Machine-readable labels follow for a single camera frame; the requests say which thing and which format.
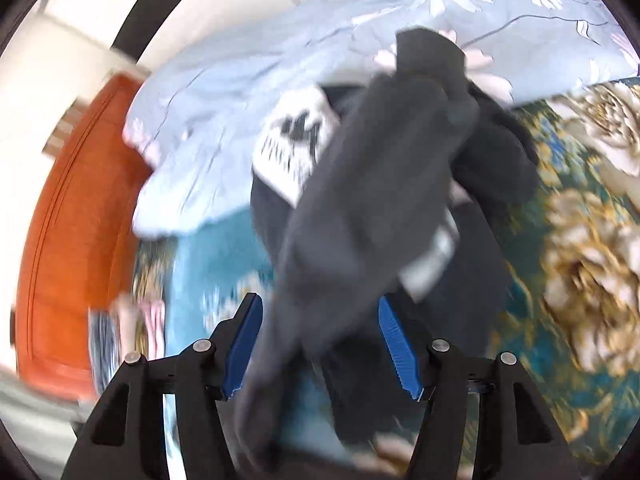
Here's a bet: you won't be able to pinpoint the teal floral bed sheet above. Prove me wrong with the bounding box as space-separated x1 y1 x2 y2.
132 77 640 480

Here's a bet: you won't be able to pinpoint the dark grey garment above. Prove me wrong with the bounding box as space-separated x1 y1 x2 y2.
235 27 541 473

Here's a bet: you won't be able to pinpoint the black door frame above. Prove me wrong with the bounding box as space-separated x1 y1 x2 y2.
110 0 223 63

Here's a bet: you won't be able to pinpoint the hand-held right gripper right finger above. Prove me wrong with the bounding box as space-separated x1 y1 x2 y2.
378 296 584 480

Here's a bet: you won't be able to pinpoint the pink and striped clothes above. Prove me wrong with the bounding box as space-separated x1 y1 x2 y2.
87 295 168 401

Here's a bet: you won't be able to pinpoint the light blue floral quilt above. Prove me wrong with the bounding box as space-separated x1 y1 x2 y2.
122 0 640 238

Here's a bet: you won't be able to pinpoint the orange wooden door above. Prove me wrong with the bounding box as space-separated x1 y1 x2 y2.
15 72 153 403

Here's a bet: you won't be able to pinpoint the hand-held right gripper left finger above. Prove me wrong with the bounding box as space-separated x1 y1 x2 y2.
61 293 264 480

